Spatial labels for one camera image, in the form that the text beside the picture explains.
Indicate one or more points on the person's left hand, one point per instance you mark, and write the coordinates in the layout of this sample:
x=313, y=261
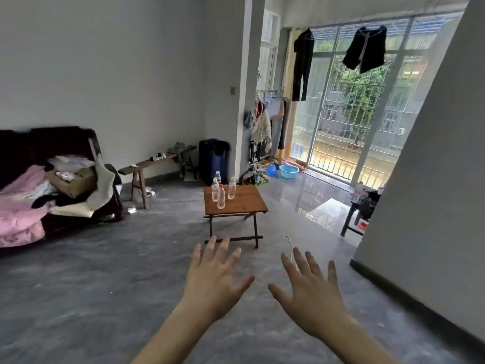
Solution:
x=212, y=284

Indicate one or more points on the person's right hand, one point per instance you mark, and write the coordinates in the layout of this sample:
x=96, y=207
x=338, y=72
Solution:
x=314, y=303

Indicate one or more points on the person's left middle finger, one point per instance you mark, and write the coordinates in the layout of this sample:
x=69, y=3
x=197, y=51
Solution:
x=223, y=249

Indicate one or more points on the person's right little finger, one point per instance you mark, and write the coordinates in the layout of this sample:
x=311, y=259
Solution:
x=332, y=272

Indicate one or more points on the person's right middle finger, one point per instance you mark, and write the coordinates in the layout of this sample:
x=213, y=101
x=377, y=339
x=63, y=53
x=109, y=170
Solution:
x=302, y=261

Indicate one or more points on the person's right thumb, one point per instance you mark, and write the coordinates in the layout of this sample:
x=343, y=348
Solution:
x=278, y=292

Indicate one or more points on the person's left thumb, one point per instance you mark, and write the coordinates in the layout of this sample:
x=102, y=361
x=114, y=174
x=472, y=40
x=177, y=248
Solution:
x=244, y=283

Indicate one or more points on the person's left little finger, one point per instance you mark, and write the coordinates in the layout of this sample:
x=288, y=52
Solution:
x=195, y=255

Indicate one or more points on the person's left forearm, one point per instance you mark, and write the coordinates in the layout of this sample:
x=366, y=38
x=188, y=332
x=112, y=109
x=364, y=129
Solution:
x=174, y=337

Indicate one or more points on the person's right forearm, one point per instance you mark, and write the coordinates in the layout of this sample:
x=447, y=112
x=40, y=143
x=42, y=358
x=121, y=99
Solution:
x=358, y=344

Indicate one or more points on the white clothes hanger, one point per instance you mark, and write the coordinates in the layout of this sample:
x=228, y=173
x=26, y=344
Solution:
x=291, y=250

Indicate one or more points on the clear plastic water bottle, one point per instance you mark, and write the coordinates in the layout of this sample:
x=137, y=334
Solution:
x=215, y=191
x=232, y=189
x=218, y=178
x=221, y=199

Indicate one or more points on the wooden folding table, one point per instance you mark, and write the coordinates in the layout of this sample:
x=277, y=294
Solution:
x=242, y=200

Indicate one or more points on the black stool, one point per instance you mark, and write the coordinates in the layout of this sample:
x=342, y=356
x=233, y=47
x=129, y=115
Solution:
x=348, y=219

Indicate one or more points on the black bag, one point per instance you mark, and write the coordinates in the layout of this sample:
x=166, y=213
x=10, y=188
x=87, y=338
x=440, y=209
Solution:
x=371, y=204

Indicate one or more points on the pile of shoes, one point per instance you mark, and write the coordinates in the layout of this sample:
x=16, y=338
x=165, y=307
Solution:
x=254, y=176

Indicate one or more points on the plastic bottle with red label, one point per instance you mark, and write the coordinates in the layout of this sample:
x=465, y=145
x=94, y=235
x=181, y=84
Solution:
x=356, y=193

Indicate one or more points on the dark blue suitcase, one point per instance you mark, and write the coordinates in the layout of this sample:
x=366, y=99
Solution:
x=214, y=161

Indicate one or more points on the large blue plastic basin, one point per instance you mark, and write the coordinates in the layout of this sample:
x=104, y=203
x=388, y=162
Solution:
x=289, y=171

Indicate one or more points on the small blue plastic bucket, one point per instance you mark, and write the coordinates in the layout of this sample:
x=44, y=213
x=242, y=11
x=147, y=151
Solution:
x=271, y=170

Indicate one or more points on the grey backpack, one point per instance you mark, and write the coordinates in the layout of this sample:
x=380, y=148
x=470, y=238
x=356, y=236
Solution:
x=182, y=153

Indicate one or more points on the long wooden bench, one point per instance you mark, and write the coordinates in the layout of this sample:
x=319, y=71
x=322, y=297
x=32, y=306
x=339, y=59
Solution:
x=146, y=164

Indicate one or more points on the black item on bench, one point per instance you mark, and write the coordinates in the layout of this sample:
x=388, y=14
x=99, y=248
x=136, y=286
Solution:
x=158, y=156

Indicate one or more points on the white cloth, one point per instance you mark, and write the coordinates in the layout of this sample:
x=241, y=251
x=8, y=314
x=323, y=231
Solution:
x=102, y=185

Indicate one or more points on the clothes rack with clothes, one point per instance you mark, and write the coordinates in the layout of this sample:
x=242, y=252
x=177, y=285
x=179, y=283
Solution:
x=265, y=125

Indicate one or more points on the cardboard box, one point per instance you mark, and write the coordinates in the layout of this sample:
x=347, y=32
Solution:
x=75, y=183

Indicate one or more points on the glass sliding door with grille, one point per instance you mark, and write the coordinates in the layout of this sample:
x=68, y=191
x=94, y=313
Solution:
x=341, y=121

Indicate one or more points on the clear plastic bags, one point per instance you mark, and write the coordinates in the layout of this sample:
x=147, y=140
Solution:
x=70, y=162

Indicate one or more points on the pink blanket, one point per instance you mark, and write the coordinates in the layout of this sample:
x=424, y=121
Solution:
x=19, y=216

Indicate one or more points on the hanging black trousers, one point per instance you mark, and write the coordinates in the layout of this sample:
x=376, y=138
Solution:
x=302, y=64

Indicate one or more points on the side window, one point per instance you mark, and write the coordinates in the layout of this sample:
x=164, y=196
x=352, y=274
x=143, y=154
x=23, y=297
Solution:
x=269, y=49

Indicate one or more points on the black sofa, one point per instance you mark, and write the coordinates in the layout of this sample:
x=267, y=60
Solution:
x=22, y=144

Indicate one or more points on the hanging black shorts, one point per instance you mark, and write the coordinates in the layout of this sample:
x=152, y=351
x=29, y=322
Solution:
x=367, y=47

